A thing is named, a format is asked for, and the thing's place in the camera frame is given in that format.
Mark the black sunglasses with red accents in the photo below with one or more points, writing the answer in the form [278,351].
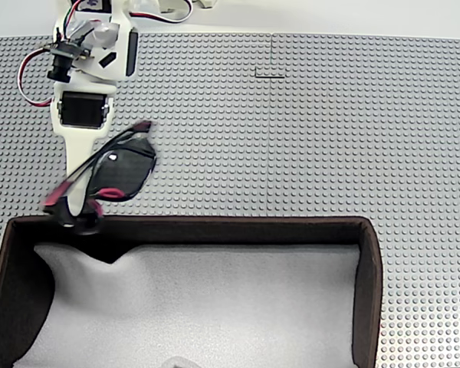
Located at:
[126,168]

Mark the white foam bin liner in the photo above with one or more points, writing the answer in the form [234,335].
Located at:
[199,303]

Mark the brown woven bin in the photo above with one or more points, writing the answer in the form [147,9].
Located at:
[368,287]

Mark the clear flat plastic brick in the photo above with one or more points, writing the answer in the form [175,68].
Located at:
[270,73]

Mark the small black camera module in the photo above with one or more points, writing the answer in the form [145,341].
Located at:
[63,59]

